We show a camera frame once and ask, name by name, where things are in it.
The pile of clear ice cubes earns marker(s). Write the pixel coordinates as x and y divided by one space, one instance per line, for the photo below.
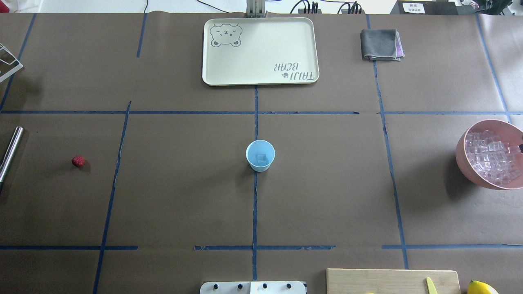
494 159

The light blue plastic cup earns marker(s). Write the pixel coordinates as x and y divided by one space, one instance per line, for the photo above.
260 147

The pink plastic bowl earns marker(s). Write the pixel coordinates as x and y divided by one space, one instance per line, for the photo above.
507 132

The yellow lemon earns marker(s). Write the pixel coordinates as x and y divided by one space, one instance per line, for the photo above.
478 287

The yellow plastic knife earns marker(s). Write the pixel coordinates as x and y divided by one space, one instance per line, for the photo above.
431 289

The folded grey cloth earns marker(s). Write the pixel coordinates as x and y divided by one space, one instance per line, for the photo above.
381 44

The wooden cutting board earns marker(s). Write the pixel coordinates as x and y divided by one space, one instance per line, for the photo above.
390 281

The cream bear serving tray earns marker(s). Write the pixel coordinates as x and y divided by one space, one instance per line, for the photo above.
259 51

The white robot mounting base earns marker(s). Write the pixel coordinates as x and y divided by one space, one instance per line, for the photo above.
254 287

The red strawberry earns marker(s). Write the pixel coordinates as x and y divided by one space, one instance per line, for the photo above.
78 161

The steel muddler with black tip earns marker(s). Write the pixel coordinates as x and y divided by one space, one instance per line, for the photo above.
10 153

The wire cup rack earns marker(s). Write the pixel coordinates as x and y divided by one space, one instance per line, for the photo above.
9 64

